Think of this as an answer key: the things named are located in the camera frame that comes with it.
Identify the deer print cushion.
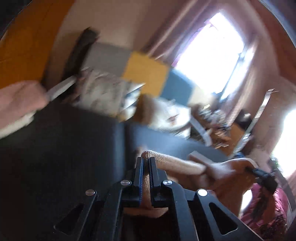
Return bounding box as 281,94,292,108
133,94,191,139

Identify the beige knit sweater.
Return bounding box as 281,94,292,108
136,150,260,209

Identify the person's right hand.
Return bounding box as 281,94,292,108
203,158,258,217

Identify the tiger print cushion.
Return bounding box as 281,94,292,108
77,68,145,117

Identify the black leather ottoman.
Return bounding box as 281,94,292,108
1,101,227,240

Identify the folded pink garment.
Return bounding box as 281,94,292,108
1,81,49,138

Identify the grey yellow blue sofa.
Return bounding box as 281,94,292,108
48,28,212,146

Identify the wooden side table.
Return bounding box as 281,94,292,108
193,105,245,156

